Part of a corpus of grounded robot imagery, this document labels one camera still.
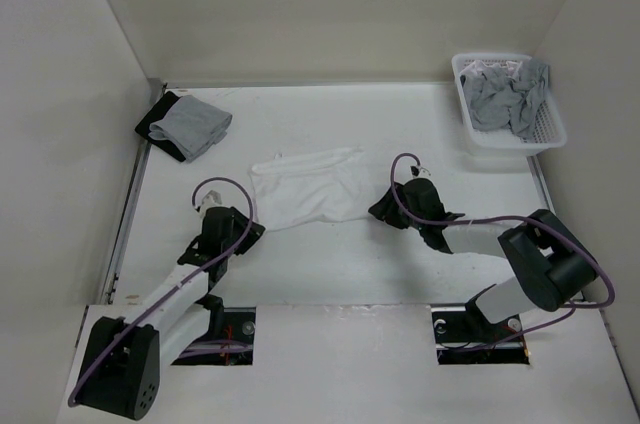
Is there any white tank top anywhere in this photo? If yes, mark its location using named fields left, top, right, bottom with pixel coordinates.
left=249, top=147, right=375, bottom=231

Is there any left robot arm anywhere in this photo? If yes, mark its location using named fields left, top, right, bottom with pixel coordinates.
left=68, top=206, right=265, bottom=421

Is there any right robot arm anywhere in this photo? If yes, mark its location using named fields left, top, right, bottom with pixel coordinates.
left=369, top=178, right=598, bottom=340

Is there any folded grey tank top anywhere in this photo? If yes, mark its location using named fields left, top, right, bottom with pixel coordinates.
left=149, top=95, right=233, bottom=163

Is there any crumpled grey tank top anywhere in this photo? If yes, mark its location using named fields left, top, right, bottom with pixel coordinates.
left=460, top=58, right=550, bottom=140

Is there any folded black tank top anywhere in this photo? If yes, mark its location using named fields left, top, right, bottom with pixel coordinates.
left=134, top=91, right=186, bottom=163

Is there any pale pink tank top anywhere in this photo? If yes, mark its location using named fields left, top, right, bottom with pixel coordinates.
left=470, top=59, right=524, bottom=78

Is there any white front cover board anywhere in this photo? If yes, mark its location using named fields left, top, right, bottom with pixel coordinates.
left=146, top=305, right=638, bottom=423

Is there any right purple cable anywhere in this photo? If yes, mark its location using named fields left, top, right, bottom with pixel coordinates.
left=389, top=152, right=617, bottom=353

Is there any purple cable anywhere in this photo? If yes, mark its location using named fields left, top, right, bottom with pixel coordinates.
left=389, top=152, right=617, bottom=353
left=67, top=176, right=257, bottom=408

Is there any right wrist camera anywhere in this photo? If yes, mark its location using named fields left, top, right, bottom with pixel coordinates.
left=410, top=165, right=432, bottom=179

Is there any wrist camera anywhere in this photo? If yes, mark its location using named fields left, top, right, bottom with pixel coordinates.
left=195, top=190, right=222, bottom=219
left=410, top=165, right=432, bottom=179

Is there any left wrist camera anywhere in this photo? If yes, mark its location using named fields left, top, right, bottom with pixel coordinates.
left=195, top=190, right=222, bottom=219

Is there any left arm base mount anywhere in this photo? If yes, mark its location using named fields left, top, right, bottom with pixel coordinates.
left=173, top=295, right=256, bottom=367

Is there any right aluminium table rail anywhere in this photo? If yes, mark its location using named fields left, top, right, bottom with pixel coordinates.
left=527, top=156, right=555, bottom=212

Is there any aluminium table rail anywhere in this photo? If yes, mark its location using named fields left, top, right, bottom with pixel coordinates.
left=98, top=77, right=167, bottom=305
left=527, top=156, right=555, bottom=212

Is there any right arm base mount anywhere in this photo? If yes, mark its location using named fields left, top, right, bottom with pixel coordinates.
left=431, top=297, right=530, bottom=365

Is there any left aluminium table rail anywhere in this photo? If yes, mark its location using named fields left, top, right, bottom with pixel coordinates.
left=98, top=77, right=167, bottom=305

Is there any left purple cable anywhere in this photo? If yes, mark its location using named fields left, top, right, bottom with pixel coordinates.
left=67, top=176, right=257, bottom=408

